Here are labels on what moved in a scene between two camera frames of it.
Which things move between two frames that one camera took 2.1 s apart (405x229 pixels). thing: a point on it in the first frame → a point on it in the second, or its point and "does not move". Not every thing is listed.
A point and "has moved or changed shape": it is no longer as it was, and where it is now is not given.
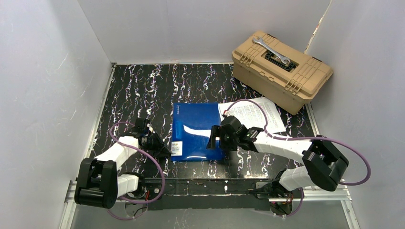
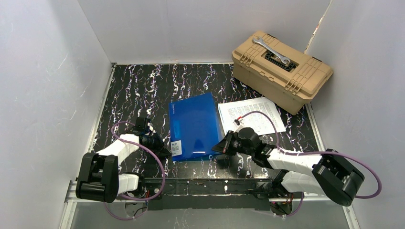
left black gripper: [157, 142] does not move
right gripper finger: [216, 131] → [229, 138]
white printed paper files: [252, 115] does not move
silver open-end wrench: [260, 40] does not move
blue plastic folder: [191, 128] has moved or changed shape
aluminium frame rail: [339, 194] does not move
